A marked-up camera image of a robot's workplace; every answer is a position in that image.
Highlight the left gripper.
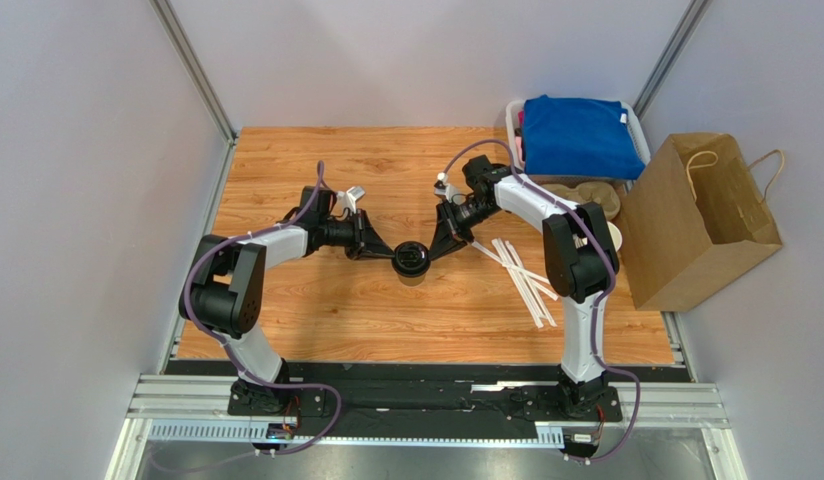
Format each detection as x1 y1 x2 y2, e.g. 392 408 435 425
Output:
320 210 395 262

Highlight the black plastic cup lid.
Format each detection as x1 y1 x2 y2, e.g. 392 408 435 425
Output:
392 241 431 273

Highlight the brown paper coffee cup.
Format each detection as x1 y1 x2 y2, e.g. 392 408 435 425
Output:
397 271 426 287

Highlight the cardboard cup carrier tray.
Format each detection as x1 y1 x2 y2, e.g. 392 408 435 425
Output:
543 181 621 221

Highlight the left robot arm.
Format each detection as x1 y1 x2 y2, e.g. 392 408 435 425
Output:
179 186 394 405

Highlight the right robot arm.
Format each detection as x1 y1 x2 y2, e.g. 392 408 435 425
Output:
429 156 619 403

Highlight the white wrapped straw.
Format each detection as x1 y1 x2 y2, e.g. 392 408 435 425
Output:
471 238 557 329
492 238 558 329
495 258 560 300

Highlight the white plastic basket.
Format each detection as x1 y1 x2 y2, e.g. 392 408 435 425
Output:
505 99 652 188

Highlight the blue folded cloth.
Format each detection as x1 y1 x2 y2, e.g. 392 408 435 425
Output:
521 95 647 181

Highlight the brown paper bag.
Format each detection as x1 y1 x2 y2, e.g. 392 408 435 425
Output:
617 132 783 312

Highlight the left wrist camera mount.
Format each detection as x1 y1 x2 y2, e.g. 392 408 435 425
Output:
336 185 366 215

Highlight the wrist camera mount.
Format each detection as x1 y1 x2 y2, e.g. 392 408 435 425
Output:
434 172 466 204
336 185 366 215

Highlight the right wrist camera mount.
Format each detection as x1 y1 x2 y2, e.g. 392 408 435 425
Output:
434 172 466 204

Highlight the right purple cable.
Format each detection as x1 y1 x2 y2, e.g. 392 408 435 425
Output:
442 138 643 465

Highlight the purple cable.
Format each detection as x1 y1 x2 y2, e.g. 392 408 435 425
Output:
183 160 343 457
442 138 643 465

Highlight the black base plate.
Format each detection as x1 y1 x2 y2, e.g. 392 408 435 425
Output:
164 360 690 443

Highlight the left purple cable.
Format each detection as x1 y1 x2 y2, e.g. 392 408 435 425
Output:
183 160 343 457

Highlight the aluminium frame rail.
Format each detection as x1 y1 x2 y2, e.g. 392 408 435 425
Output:
107 362 746 479

